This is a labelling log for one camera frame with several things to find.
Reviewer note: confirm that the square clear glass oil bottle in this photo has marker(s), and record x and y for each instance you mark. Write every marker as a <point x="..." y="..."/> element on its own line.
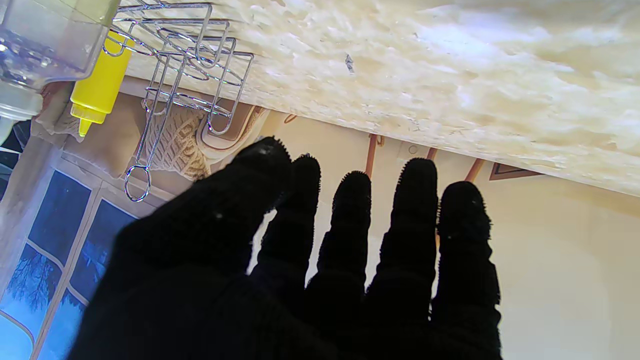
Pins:
<point x="45" y="45"/>

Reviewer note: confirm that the yellow squeeze bottle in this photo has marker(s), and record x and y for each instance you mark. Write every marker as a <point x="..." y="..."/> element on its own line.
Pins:
<point x="102" y="80"/>

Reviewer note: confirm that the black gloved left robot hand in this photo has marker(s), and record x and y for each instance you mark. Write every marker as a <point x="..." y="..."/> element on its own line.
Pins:
<point x="240" y="290"/>

